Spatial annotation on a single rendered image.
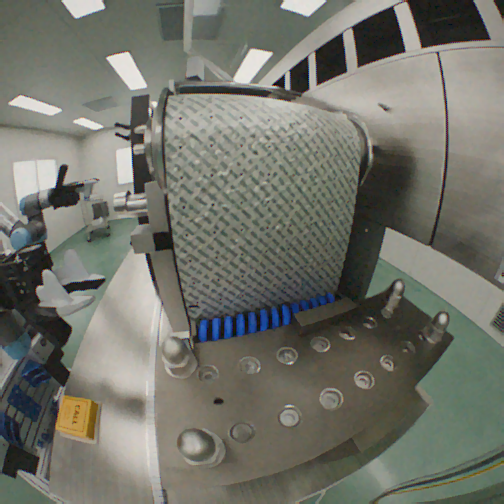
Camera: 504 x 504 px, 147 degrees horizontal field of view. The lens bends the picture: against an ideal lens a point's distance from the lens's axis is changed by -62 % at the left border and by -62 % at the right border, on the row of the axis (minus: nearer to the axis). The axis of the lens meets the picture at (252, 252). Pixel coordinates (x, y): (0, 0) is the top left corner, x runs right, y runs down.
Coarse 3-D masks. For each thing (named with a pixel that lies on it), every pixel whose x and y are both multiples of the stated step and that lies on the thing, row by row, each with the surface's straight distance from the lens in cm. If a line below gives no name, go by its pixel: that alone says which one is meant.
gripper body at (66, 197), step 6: (66, 186) 85; (48, 192) 86; (60, 192) 85; (66, 192) 83; (72, 192) 82; (54, 198) 87; (60, 198) 86; (66, 198) 83; (72, 198) 83; (78, 198) 89; (54, 204) 87; (60, 204) 86; (66, 204) 84; (72, 204) 84
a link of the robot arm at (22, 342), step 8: (0, 312) 48; (8, 312) 49; (16, 312) 54; (0, 320) 48; (8, 320) 49; (16, 320) 51; (0, 328) 49; (8, 328) 49; (16, 328) 50; (0, 336) 50; (8, 336) 49; (16, 336) 50; (24, 336) 51; (0, 344) 52; (8, 344) 50; (16, 344) 50; (24, 344) 51; (8, 352) 52; (16, 352) 51; (24, 352) 52
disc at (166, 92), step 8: (168, 88) 25; (160, 96) 21; (168, 96) 25; (160, 104) 20; (160, 112) 20; (160, 120) 19; (160, 128) 19; (160, 136) 19; (160, 144) 19; (160, 152) 19; (160, 160) 19; (160, 168) 19; (160, 176) 19
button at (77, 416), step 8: (64, 400) 43; (72, 400) 42; (80, 400) 41; (88, 400) 40; (64, 408) 42; (72, 408) 41; (80, 408) 40; (88, 408) 39; (96, 408) 40; (64, 416) 42; (72, 416) 40; (80, 416) 39; (88, 416) 38; (96, 416) 40; (56, 424) 42; (64, 424) 41; (72, 424) 40; (80, 424) 39; (88, 424) 38; (64, 432) 42; (72, 432) 40; (80, 432) 38; (88, 432) 38
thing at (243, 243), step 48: (192, 192) 19; (240, 192) 20; (288, 192) 22; (336, 192) 26; (192, 240) 20; (240, 240) 21; (288, 240) 23; (336, 240) 28; (192, 288) 23; (240, 288) 24; (288, 288) 27; (336, 288) 33
